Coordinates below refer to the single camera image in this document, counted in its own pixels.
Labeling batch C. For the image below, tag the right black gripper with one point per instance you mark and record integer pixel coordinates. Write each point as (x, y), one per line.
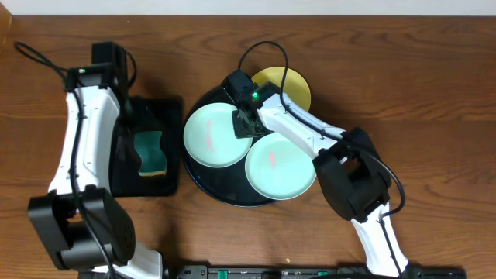
(241, 131)

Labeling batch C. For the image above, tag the mint plate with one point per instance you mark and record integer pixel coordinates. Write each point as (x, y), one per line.
(277, 169)
(209, 136)

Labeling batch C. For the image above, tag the yellow plate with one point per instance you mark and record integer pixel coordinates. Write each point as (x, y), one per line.
(295, 85)

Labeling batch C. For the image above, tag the green yellow sponge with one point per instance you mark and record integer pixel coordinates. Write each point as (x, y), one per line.
(153, 159)

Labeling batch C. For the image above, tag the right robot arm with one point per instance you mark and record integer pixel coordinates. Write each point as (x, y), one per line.
(353, 178)

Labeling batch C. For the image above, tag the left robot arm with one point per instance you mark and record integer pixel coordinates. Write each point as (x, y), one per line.
(80, 224)

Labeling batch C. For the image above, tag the round black tray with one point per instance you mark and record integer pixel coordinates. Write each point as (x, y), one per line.
(226, 184)

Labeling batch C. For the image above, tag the rectangular black tray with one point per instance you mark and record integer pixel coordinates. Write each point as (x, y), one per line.
(161, 115)

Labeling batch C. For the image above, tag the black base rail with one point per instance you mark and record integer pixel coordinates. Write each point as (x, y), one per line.
(203, 272)

